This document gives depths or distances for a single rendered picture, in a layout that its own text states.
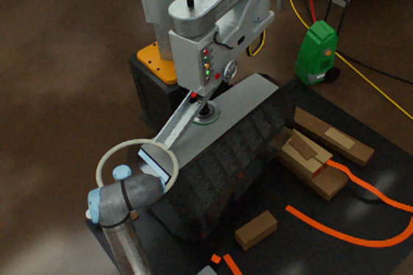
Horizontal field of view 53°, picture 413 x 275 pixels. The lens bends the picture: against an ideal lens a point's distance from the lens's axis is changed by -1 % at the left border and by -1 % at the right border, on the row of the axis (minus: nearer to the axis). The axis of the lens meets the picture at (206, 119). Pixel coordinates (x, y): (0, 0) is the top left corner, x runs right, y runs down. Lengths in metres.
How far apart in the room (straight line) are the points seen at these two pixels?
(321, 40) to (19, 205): 2.99
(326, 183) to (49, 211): 2.24
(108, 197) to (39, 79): 3.47
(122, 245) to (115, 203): 0.18
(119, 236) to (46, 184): 2.34
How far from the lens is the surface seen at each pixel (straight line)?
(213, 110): 2.86
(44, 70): 4.95
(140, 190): 1.49
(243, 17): 2.65
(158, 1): 2.95
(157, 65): 3.34
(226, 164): 2.75
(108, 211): 1.50
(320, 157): 3.41
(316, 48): 3.97
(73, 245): 3.47
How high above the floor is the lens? 2.93
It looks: 48 degrees down
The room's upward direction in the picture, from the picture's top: 7 degrees counter-clockwise
